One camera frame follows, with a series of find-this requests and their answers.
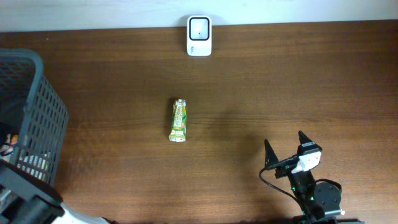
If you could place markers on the white barcode scanner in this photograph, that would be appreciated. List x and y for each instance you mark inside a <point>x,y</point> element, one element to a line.
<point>199,36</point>

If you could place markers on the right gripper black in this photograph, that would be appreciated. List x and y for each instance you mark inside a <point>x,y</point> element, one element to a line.
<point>288,162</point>

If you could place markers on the green juice carton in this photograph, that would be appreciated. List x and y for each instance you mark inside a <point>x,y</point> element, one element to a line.
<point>179,122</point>

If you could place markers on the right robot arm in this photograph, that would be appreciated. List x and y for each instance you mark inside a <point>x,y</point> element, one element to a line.
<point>318,199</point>

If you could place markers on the grey plastic mesh basket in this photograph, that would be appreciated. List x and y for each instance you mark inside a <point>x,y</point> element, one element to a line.
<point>31,108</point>

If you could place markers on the yellow white snack bag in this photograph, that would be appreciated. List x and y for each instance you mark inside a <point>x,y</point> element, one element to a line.
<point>38,166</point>

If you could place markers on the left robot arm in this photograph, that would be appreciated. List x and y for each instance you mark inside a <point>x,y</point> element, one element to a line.
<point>26,199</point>

